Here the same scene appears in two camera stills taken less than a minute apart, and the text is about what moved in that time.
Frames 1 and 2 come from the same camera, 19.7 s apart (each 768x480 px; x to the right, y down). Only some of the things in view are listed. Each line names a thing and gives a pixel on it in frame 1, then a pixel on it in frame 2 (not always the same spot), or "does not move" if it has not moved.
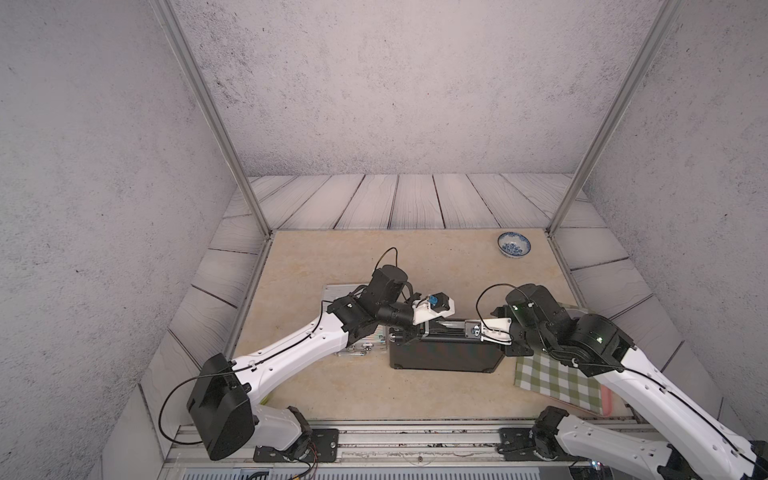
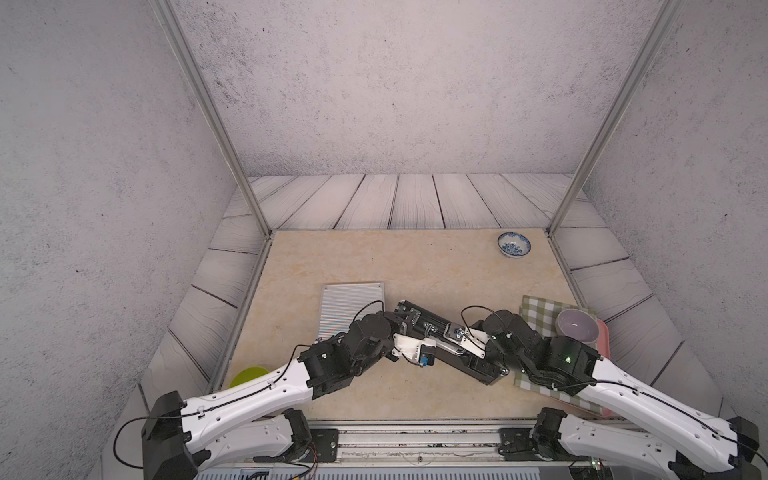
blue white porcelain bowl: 513,245 does not move
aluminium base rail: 385,445 does not move
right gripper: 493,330 → 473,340
